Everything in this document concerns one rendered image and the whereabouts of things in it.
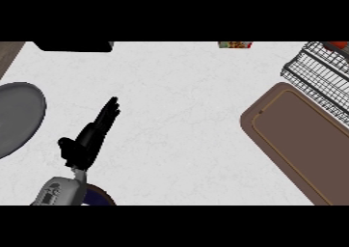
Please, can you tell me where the dark blue bowl brown rim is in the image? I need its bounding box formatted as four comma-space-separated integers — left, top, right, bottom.
81, 183, 118, 206

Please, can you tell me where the brown rectangular tray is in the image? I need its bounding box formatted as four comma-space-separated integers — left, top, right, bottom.
239, 81, 349, 206

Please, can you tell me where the colourful printed box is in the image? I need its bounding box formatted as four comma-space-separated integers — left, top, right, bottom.
217, 41, 254, 49

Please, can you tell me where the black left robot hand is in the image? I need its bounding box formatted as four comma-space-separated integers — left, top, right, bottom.
57, 96, 122, 172

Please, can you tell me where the red bell pepper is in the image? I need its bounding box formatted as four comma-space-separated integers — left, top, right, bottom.
322, 41, 349, 51

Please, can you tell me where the black wire tiered basket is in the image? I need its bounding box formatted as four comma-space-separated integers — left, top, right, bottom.
279, 41, 349, 132

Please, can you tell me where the black appliance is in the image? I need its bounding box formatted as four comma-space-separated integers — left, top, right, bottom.
32, 41, 115, 53

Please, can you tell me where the grey round plate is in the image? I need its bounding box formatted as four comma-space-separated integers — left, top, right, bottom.
0, 81, 48, 163

